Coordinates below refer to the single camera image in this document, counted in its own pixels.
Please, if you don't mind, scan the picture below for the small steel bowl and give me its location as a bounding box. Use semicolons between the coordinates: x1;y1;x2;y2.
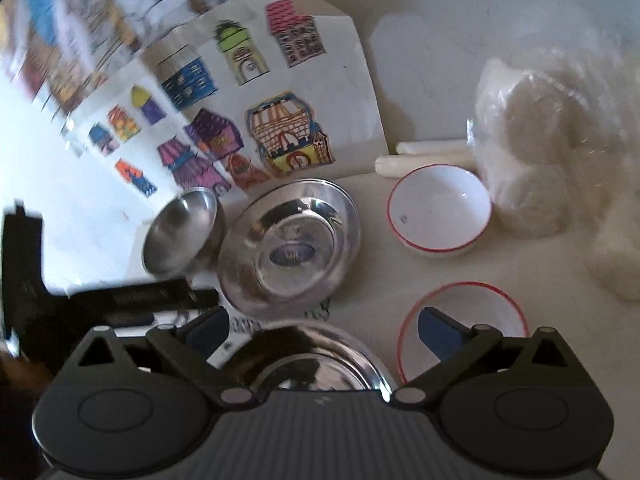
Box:
141;186;226;277

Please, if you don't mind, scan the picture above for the steel plate with blue label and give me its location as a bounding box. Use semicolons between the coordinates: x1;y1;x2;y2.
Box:
217;178;362;318

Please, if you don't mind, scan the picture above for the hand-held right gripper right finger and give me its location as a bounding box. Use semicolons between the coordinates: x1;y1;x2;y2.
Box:
391;307;582;407

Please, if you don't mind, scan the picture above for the colourful figure poster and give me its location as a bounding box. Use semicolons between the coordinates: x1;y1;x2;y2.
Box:
0;0;293;113

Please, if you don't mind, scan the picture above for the person's left hand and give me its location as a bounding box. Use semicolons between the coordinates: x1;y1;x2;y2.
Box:
0;351;53;398

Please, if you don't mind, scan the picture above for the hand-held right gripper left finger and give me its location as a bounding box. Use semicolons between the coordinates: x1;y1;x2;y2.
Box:
75;306;257;409

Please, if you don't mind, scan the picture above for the red-rimmed white bowl with mark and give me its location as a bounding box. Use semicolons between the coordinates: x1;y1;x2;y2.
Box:
387;164;492;259

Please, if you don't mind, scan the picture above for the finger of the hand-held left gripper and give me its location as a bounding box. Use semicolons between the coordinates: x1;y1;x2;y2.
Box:
111;282;221;313

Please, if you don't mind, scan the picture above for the plain steel plate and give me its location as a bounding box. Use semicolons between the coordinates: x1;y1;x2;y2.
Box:
227;319;398;403

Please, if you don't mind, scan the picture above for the coloured houses drawing sheet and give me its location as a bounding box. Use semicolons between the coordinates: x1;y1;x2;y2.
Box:
62;0;390;202

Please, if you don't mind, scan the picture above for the clear plastic bag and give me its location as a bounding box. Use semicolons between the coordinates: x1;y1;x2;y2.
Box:
467;52;640;302

